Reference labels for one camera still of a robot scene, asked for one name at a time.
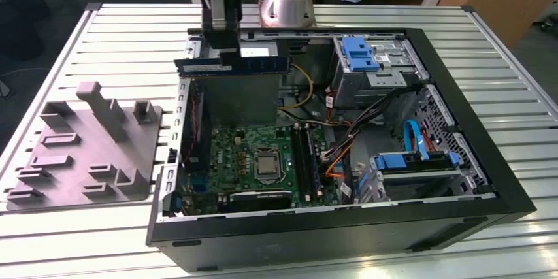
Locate RAM stick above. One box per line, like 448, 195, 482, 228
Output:
305, 124, 328, 197
173, 56, 293, 79

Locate black RAM slot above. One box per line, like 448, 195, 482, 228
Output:
290, 123, 309, 201

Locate grey power supply unit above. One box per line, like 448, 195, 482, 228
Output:
194, 42, 284, 128

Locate blue drive bay latch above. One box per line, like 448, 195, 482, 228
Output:
342, 37, 380, 73

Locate grey metal drive cage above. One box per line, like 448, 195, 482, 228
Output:
332, 36, 433, 107

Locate green motherboard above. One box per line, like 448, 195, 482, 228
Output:
183, 125, 350, 210

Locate silver CPU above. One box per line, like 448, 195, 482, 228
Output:
256, 156, 281, 176

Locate grey parts rack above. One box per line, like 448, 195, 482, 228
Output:
5, 81, 165, 211

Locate black CPU socket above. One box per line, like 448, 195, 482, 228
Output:
249, 148, 288, 186

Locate black graphics card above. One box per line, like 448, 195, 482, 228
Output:
218, 189, 294, 213

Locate hard disk in blue carrier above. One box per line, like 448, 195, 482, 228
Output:
374, 150, 460, 172

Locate grey metal disk bay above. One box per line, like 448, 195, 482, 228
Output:
369, 156, 485, 202

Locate black PC case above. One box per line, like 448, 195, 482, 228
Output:
145, 27, 537, 273

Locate yellow wire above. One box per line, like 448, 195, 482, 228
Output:
278, 64, 316, 110

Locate black cable bundle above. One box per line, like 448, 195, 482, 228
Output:
321, 84, 426, 162

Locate blue flat data cable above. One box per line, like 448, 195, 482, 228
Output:
404, 119, 432, 161

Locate orange wires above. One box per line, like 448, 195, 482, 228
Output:
325, 150, 352, 179

